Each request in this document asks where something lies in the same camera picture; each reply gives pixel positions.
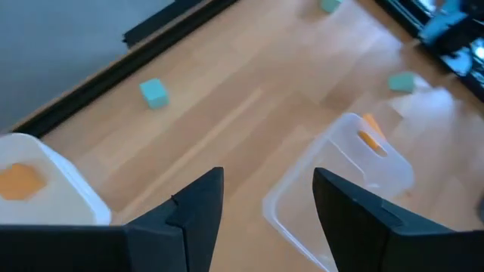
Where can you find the clear plastic bin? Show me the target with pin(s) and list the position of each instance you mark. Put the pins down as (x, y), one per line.
(295, 204)

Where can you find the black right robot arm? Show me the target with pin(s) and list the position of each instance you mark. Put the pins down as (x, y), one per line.
(450, 34)

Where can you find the teal triangular block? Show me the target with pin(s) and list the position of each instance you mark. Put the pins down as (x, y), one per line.
(330, 4)

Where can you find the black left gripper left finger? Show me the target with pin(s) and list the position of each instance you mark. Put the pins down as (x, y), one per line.
(181, 226)

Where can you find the teal cube block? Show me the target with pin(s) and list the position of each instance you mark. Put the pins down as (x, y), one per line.
(154, 93)

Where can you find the orange cube block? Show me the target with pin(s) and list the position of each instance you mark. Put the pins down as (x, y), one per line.
(19, 181)

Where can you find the black aluminium table frame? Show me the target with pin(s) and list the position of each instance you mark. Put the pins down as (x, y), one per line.
(113, 75)

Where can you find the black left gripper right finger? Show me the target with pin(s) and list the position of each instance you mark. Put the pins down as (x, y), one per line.
(359, 226)

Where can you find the white plastic bin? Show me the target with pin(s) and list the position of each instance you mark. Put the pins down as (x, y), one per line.
(68, 196)

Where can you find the teal rectangular block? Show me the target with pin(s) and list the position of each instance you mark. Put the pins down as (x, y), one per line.
(401, 82)

